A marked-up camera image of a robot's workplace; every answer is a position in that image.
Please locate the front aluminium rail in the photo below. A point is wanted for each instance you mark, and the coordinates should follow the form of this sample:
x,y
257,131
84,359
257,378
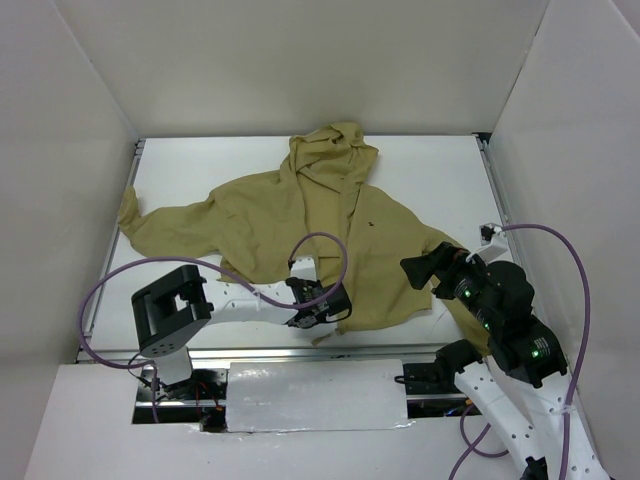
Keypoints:
x,y
320,353

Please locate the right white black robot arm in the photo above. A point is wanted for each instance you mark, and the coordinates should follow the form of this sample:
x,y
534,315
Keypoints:
x,y
548,439

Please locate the left aluminium side rail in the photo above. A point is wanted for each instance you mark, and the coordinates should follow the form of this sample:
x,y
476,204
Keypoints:
x,y
90,304

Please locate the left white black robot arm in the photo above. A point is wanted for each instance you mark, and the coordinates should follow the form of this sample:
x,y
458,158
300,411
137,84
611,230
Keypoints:
x,y
172,310

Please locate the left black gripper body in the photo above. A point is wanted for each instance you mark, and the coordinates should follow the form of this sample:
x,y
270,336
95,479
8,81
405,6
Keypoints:
x,y
326,301

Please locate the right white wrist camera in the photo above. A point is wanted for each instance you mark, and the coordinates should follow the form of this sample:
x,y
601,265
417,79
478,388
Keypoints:
x,y
493,244

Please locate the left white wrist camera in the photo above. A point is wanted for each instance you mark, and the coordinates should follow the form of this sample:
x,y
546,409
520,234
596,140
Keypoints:
x,y
304,268

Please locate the tan hooded zip jacket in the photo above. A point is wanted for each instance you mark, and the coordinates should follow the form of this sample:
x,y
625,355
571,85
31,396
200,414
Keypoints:
x,y
318,202

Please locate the white foil covered panel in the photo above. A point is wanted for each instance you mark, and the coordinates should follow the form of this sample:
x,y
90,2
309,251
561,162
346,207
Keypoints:
x,y
349,395

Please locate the right aluminium side rail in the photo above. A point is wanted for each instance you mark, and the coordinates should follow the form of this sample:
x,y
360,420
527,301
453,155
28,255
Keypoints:
x,y
483,141

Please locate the aluminium side rail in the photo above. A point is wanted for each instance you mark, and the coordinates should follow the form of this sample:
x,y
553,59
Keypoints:
x,y
483,141
90,304

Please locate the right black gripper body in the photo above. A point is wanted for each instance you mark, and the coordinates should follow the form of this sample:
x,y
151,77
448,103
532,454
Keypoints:
x,y
441,272

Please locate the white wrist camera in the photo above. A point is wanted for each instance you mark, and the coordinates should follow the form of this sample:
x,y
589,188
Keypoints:
x,y
493,244
304,268

